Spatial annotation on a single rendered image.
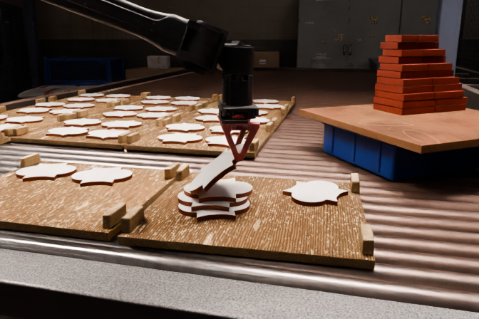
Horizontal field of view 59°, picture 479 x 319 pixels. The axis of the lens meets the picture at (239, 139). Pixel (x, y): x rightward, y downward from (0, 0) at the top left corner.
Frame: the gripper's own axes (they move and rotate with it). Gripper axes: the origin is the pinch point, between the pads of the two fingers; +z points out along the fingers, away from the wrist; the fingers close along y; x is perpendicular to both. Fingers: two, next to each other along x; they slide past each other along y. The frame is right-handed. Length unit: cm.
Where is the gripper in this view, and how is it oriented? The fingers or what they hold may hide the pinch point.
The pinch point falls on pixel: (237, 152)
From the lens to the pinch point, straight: 79.9
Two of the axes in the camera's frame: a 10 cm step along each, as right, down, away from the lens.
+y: 1.3, 2.3, -9.6
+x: 9.9, -0.2, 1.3
